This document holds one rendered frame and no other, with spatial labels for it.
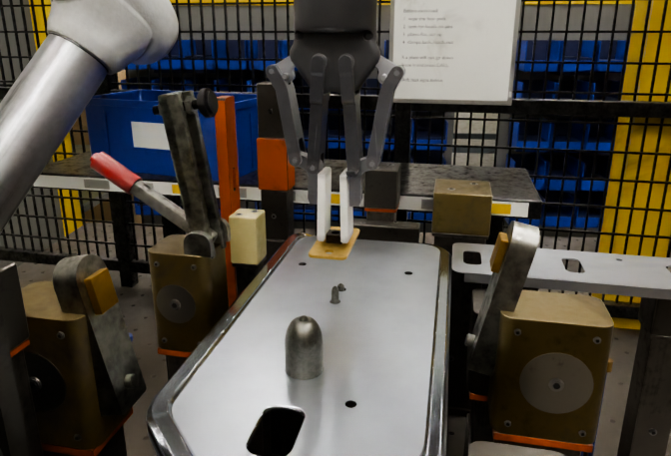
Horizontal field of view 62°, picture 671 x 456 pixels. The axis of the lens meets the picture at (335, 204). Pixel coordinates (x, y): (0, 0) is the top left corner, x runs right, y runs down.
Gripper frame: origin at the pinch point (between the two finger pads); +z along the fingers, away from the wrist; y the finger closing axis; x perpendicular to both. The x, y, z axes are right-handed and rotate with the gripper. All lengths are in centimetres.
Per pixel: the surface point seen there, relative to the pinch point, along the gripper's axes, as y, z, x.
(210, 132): 28.4, -0.5, -33.6
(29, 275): 88, 41, -55
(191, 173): 14.5, -2.9, 1.8
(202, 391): 7.2, 10.7, 17.3
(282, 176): 14.5, 5.0, -28.4
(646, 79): -44, -8, -58
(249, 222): 11.6, 4.8, -6.2
